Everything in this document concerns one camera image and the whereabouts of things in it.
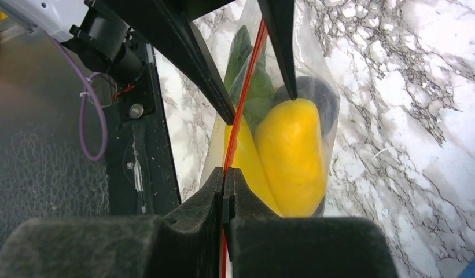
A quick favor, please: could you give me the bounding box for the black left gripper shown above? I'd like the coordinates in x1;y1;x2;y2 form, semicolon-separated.
63;0;235;125

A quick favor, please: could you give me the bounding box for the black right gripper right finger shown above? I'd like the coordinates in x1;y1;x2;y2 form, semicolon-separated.
223;168;398;277

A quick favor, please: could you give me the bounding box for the yellow fake squash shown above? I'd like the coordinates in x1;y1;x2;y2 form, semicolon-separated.
232;111;327;217

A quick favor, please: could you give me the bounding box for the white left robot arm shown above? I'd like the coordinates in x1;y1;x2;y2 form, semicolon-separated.
0;1;235;124

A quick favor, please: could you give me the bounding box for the clear zip top bag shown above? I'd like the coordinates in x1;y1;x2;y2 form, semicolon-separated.
198;0;341;278

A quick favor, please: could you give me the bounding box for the green fake leafy vegetable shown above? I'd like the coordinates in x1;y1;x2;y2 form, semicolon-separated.
224;25;275;134

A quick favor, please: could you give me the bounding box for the black mounting rail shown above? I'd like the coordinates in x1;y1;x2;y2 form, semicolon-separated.
104;42;181;216

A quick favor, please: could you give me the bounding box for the dark fake eggplant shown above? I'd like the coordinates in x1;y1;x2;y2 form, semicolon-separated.
264;76;339;142

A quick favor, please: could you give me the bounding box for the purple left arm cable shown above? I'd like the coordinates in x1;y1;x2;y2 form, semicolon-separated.
49;36;109;162

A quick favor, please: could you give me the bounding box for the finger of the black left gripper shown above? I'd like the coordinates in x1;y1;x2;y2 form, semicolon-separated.
258;0;297;100

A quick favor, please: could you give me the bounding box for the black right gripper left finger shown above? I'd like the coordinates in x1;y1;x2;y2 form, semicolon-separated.
0;167;224;277

